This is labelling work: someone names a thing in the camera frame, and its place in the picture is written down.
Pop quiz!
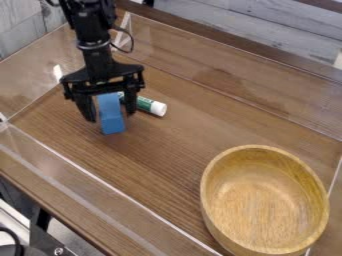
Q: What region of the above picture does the green Expo marker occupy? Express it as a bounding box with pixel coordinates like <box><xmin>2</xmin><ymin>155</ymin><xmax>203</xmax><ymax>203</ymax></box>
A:
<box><xmin>117</xmin><ymin>92</ymin><xmax>167</xmax><ymax>117</ymax></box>

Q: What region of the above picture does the black cable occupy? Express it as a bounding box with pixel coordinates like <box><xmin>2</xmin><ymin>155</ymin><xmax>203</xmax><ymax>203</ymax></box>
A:
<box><xmin>0</xmin><ymin>226</ymin><xmax>26</xmax><ymax>256</ymax></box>

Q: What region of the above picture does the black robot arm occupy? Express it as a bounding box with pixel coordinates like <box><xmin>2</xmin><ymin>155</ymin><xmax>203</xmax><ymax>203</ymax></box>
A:
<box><xmin>59</xmin><ymin>0</ymin><xmax>146</xmax><ymax>122</ymax></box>

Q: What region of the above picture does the blue rectangular block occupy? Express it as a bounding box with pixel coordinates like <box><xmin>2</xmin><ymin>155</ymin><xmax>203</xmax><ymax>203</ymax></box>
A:
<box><xmin>98</xmin><ymin>93</ymin><xmax>126</xmax><ymax>135</ymax></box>

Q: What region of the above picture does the brown wooden bowl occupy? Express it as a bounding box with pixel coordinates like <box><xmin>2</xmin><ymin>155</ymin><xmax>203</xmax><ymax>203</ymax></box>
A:
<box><xmin>199</xmin><ymin>145</ymin><xmax>330</xmax><ymax>256</ymax></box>

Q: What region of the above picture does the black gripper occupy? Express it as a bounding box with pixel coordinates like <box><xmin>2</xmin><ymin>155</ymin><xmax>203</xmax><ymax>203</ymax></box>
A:
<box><xmin>60</xmin><ymin>63</ymin><xmax>145</xmax><ymax>122</ymax></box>

